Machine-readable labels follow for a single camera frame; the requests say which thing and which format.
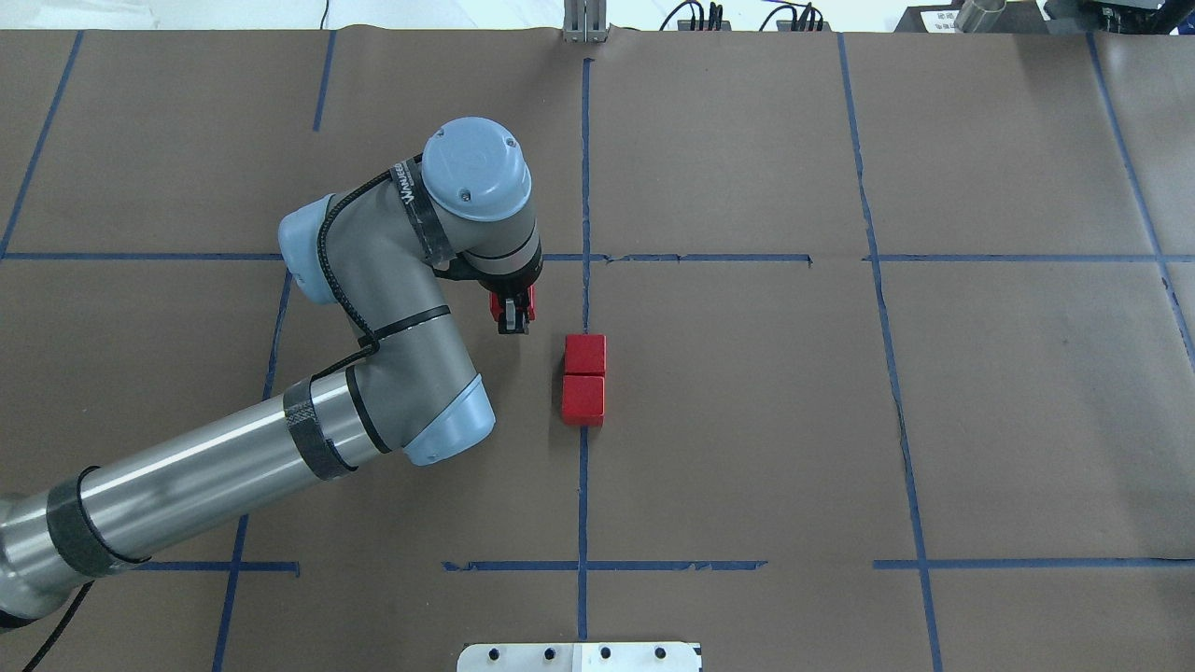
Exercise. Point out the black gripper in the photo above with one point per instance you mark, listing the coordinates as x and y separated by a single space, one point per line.
512 315

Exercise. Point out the red cube block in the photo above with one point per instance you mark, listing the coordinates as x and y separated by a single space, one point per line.
585 355
524 302

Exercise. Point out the red cube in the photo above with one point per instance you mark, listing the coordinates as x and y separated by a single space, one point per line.
583 400

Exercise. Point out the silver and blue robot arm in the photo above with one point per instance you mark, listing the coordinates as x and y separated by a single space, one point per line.
461 210

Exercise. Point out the brown paper table cover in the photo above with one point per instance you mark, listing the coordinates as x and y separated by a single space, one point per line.
899 344

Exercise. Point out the metal mug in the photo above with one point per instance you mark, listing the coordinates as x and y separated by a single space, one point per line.
978 16

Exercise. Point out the aluminium frame post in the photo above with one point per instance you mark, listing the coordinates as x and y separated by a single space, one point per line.
585 21

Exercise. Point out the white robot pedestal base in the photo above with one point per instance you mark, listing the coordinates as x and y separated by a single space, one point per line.
583 656

